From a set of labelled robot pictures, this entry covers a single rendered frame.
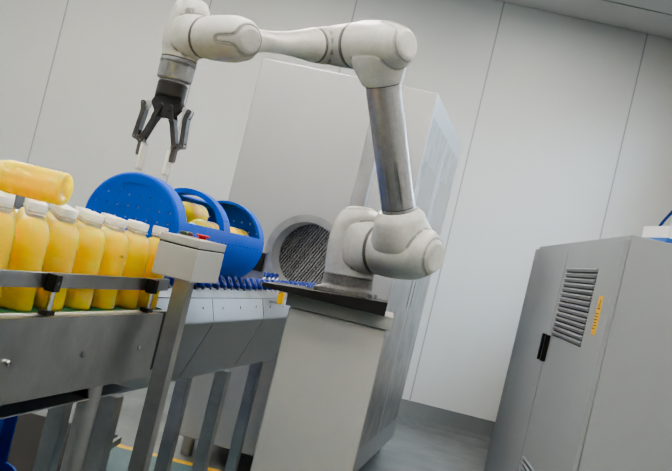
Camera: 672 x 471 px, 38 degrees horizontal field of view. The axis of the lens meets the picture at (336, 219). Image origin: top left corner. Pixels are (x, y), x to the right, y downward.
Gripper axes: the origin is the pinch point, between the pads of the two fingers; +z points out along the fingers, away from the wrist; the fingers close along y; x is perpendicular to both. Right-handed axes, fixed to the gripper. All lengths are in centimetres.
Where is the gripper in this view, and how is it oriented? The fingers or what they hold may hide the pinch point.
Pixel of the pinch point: (154, 161)
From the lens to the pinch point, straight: 249.9
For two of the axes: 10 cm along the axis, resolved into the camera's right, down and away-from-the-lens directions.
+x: -2.0, -0.8, -9.8
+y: -9.5, -2.2, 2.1
